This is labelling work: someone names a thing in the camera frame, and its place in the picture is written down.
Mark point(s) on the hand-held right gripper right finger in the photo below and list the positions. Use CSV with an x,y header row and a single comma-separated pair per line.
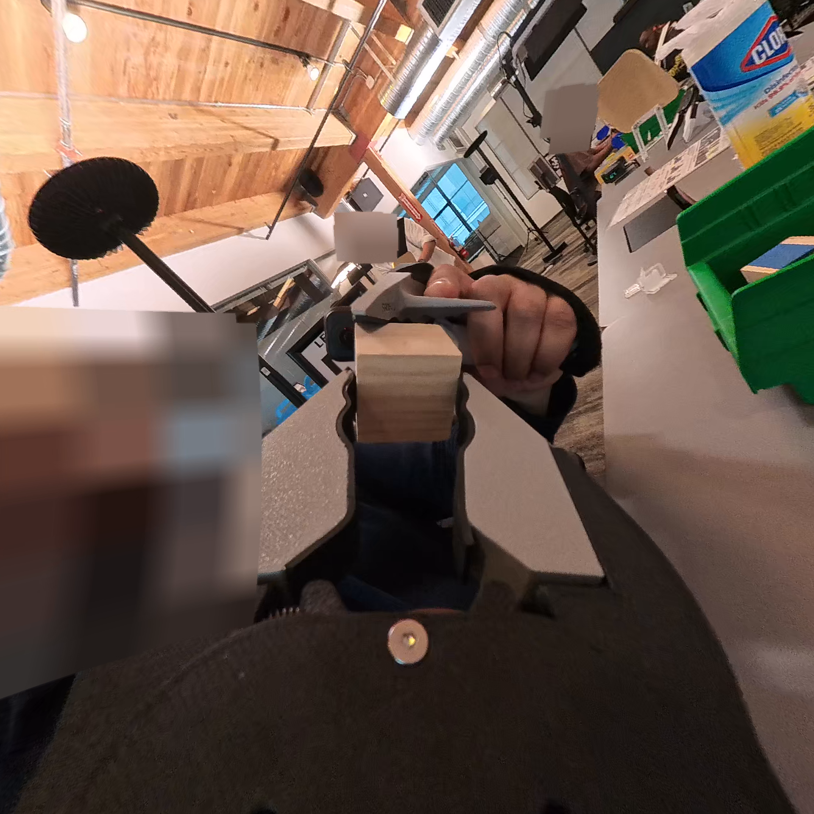
x,y
528,509

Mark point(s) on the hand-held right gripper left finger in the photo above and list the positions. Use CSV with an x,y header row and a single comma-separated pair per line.
x,y
305,496

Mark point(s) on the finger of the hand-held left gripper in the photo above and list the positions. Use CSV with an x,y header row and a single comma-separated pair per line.
x,y
391,302

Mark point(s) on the blue striped wooden cube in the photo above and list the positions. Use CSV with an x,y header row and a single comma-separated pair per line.
x,y
782,257
407,388

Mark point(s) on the green plastic bin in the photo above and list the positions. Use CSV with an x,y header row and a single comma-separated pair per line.
x,y
776,343

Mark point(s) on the person's left hand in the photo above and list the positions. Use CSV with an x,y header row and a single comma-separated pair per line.
x,y
528,330

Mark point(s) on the framed black white tag board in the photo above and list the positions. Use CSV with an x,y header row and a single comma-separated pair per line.
x,y
311,356

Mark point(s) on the blue plastic container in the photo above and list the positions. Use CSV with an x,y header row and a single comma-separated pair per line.
x,y
296,397

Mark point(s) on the large paned window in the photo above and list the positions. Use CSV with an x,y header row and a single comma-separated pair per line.
x,y
455,197

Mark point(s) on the black tripod stand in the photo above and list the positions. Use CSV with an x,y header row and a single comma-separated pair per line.
x,y
477,145

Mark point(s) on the ceiling spot light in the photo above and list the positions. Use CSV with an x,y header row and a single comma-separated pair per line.
x,y
313,71
75,27

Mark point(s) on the clear plastic piece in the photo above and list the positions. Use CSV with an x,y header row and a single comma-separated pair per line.
x,y
650,281

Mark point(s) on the printed paper sheet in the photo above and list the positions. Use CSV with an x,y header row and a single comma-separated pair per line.
x,y
642,191

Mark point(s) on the black round disc stand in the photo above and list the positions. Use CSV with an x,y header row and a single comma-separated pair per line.
x,y
92,207

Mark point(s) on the green white box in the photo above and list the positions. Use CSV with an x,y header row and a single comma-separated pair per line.
x,y
648,127

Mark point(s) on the black hanging monitor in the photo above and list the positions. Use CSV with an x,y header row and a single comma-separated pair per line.
x,y
553,32

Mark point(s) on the beige rounded board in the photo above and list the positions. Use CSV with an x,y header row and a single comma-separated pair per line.
x,y
636,89

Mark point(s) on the large dark display panel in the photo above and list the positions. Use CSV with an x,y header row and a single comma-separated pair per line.
x,y
617,25

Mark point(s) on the white disinfecting wipes canister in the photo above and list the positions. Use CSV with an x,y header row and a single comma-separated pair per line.
x,y
744,76

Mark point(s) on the silver ventilation duct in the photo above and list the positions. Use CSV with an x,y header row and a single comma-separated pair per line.
x,y
470,82
420,63

